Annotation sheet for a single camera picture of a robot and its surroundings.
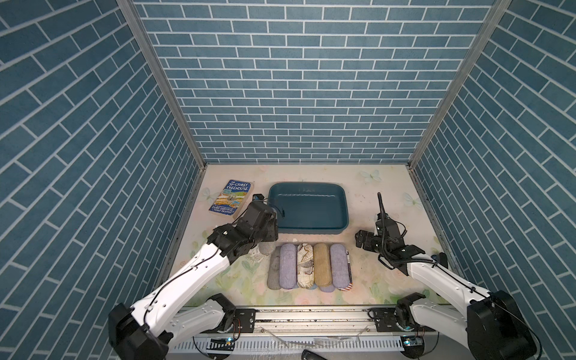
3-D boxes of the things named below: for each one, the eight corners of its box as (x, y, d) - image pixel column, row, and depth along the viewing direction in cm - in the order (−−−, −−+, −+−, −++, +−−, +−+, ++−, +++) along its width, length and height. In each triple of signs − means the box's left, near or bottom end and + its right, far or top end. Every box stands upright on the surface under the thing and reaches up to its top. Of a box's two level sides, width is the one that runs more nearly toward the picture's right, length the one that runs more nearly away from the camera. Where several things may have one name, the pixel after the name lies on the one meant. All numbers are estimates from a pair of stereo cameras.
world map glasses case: (296, 291, 82) (296, 285, 76) (296, 250, 92) (296, 243, 87) (314, 291, 82) (315, 285, 76) (312, 250, 92) (313, 243, 87)
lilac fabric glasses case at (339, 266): (331, 290, 82) (333, 284, 77) (327, 250, 92) (329, 243, 87) (348, 290, 82) (351, 284, 77) (342, 250, 92) (345, 243, 87)
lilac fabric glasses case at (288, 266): (278, 291, 81) (277, 285, 76) (280, 250, 91) (279, 243, 86) (296, 291, 82) (296, 285, 76) (296, 251, 92) (296, 243, 86)
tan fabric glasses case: (314, 288, 81) (315, 283, 77) (313, 248, 91) (313, 242, 87) (331, 288, 81) (333, 284, 77) (328, 248, 91) (329, 242, 87)
